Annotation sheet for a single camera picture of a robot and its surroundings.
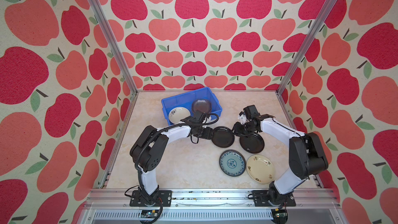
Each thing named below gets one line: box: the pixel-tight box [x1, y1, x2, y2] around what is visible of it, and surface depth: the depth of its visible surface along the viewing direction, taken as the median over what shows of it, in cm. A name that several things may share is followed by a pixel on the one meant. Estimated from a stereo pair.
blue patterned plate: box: [219, 149, 247, 177], surface depth 87 cm
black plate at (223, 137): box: [211, 126, 235, 148], surface depth 96 cm
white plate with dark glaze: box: [167, 106, 192, 124], surface depth 109 cm
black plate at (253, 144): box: [239, 133, 265, 154], surface depth 93 cm
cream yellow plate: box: [246, 154, 276, 184], surface depth 85 cm
